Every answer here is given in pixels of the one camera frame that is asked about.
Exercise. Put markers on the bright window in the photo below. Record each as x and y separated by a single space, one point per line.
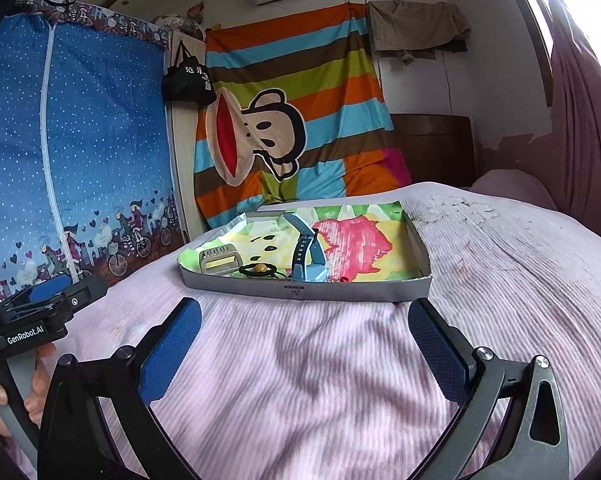
585 5

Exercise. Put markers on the grey rectangular buckle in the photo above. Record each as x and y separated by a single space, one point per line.
219 262

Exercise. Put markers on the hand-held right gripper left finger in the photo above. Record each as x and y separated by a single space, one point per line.
173 345

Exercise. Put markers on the blue wrist watch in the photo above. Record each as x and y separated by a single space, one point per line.
300 255

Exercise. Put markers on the grey tray colourful lining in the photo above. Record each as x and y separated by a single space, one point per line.
360 292

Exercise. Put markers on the person's left hand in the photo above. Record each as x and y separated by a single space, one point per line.
38 390

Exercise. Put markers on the colourful printed cloth lining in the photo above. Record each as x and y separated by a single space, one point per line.
365 250

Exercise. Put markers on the blue dotted fabric wardrobe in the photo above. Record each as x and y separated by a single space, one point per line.
105 150

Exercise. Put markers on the khaki hanging clothes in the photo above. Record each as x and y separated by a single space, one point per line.
415 25

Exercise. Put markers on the dark wooden headboard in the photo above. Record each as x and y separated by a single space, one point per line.
435 150

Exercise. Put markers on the light wooden cabinet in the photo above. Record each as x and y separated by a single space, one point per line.
180 160

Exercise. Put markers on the pink ribbed bed sheet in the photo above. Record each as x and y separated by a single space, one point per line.
305 385

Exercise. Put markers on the pink curtain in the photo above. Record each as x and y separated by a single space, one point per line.
580 150

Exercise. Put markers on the black tote bag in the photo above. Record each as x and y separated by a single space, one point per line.
188 80

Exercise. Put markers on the pink pillow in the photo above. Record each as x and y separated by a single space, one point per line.
515 190

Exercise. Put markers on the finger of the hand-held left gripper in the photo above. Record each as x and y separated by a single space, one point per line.
83 292
50 287

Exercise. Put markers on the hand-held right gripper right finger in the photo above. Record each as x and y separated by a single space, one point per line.
435 345

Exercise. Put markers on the striped monkey printed blanket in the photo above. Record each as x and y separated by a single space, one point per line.
330 85

